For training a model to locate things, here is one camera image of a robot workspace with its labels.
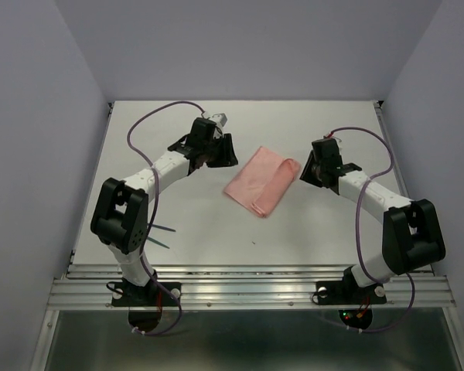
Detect teal plastic utensil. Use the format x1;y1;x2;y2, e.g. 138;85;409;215
148;223;176;233

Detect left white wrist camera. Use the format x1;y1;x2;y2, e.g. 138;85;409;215
201;111;227;135

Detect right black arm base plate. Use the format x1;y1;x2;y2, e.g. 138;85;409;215
311;281;387;306

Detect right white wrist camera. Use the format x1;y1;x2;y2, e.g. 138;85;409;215
324;133;343;151

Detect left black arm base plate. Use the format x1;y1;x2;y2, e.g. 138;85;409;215
106;280;178;308

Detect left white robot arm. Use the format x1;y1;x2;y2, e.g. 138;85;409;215
90;114;238;305

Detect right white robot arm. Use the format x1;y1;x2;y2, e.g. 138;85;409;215
301;138;446;301

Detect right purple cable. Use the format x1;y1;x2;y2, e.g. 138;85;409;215
324;126;416;333

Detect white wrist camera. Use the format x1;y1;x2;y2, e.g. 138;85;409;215
201;111;227;135
324;133;343;151

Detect teal plastic spoon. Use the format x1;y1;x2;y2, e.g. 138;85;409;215
146;237;170;250

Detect pink satin napkin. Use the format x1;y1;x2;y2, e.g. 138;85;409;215
223;146;301;218

